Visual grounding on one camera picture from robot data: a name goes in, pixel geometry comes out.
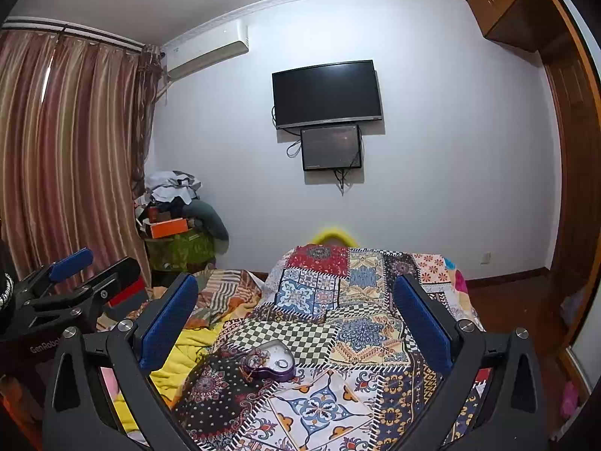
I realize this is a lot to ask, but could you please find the purple heart-shaped tin box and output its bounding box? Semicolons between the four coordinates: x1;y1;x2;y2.
239;340;295;383

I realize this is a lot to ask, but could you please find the yellow blanket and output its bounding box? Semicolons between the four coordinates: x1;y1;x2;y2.
112;322;227;433

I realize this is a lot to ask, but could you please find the red box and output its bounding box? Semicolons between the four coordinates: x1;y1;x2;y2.
108;276;148;310

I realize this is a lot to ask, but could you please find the green patterned box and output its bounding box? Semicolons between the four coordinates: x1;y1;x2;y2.
145;229;215;273

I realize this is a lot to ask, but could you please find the orange box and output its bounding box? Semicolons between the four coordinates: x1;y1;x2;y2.
143;218;189;239

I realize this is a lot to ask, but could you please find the orange sleeve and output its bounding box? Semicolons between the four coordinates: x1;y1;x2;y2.
1;376;44;450

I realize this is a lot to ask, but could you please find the pile of clothes and papers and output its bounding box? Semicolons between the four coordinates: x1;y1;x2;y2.
134;170;229;254

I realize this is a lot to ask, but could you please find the colourful patchwork bedspread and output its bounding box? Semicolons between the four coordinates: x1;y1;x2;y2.
174;244;477;450

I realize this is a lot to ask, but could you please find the striped red-brown curtain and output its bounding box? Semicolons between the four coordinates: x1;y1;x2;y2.
1;30;162;278

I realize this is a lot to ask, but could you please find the white air conditioner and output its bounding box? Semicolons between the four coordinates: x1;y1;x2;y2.
164;20;249;82

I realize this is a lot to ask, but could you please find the brown wooden wardrobe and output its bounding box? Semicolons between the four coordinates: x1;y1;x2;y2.
464;0;601;386

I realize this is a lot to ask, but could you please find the wall socket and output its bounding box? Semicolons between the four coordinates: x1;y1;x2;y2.
481;251;492;265

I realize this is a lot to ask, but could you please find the small black wall monitor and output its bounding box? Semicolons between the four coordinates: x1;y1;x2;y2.
300;124;362;172

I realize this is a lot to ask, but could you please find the black wall television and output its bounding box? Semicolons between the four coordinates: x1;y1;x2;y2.
272;60;383;129

